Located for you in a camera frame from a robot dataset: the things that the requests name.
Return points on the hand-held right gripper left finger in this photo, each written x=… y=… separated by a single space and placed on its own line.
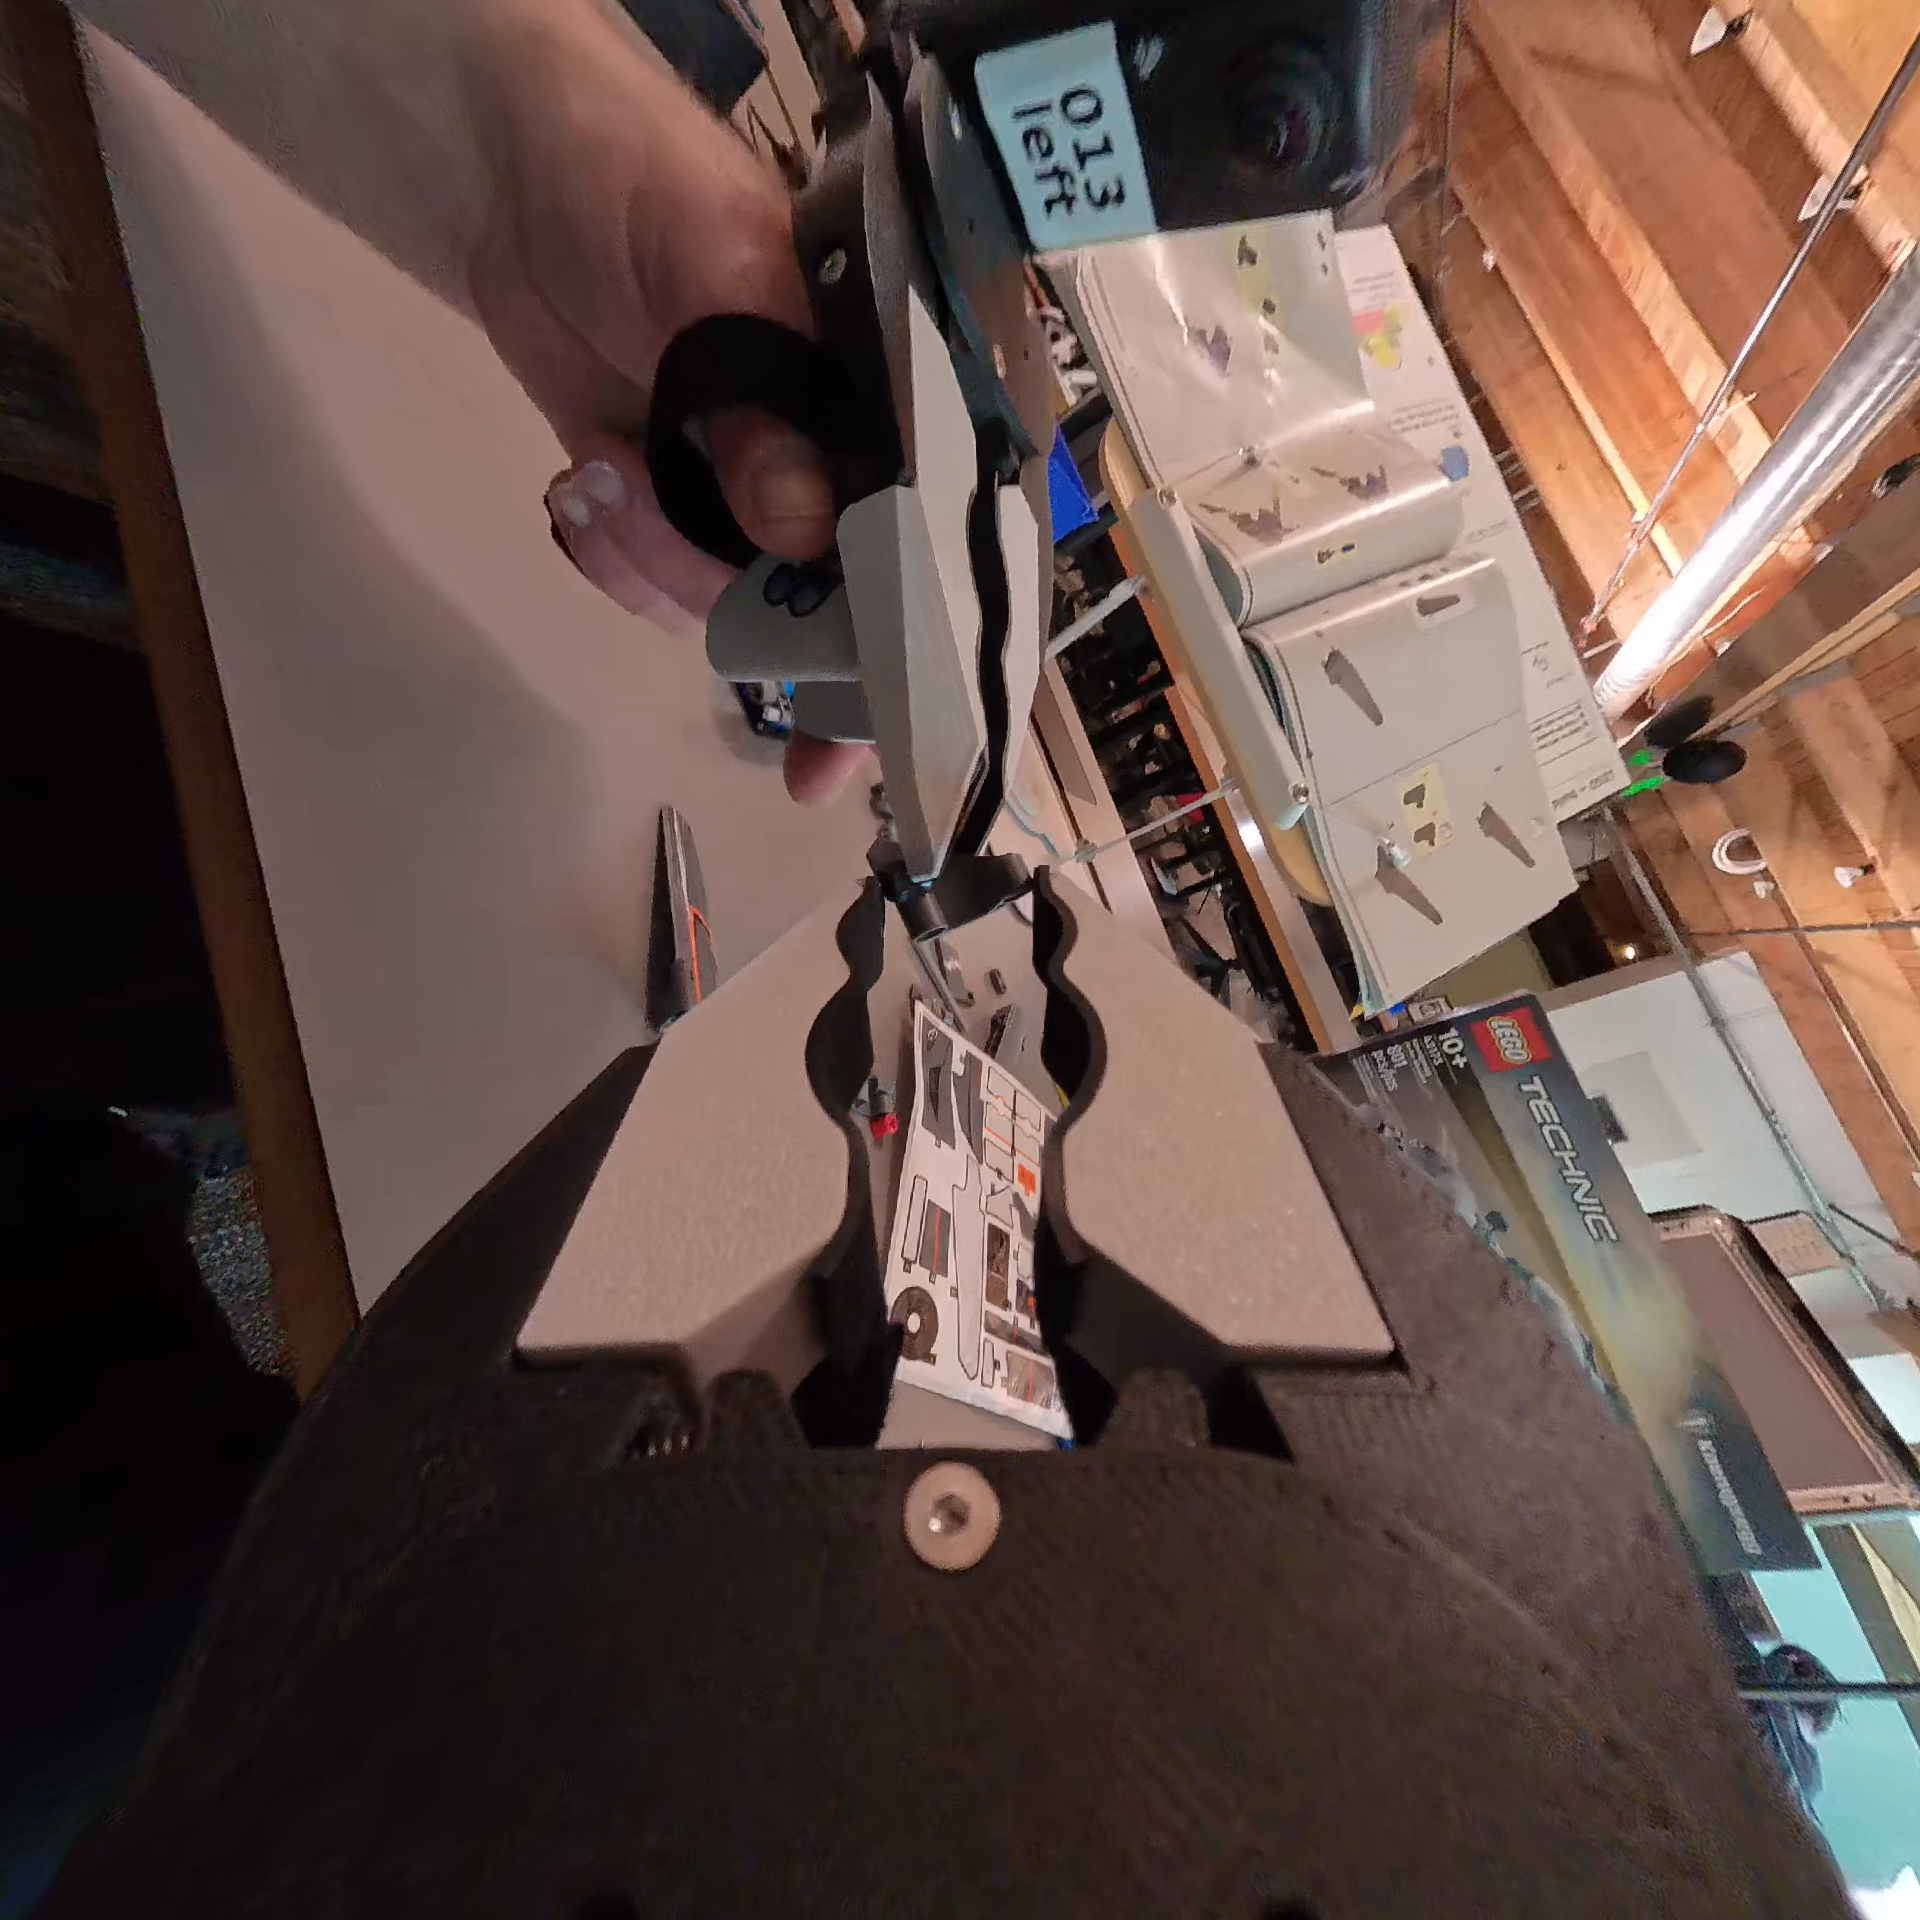
x=705 y=1185

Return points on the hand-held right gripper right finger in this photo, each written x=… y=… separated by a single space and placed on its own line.
x=1213 y=1185

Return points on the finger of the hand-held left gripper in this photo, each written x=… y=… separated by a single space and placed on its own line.
x=914 y=676
x=1021 y=599

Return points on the small curved grey lego panel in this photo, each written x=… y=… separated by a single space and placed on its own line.
x=960 y=885

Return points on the grey pointed lego panel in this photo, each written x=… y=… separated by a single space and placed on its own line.
x=677 y=932

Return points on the blue lego engine block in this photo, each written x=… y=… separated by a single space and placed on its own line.
x=763 y=709

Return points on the lego sticker sheet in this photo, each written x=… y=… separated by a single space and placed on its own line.
x=974 y=1230

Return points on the lego instruction booklet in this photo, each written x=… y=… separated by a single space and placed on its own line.
x=1349 y=525

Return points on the lego set box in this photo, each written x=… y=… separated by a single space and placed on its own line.
x=1574 y=1230

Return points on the person's left hand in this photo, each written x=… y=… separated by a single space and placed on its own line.
x=629 y=224

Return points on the white book stand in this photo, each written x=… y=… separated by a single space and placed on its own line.
x=1201 y=645

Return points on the grey connector with red axle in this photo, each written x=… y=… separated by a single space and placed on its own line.
x=880 y=1108

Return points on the silver ventilation duct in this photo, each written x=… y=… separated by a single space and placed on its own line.
x=1770 y=511

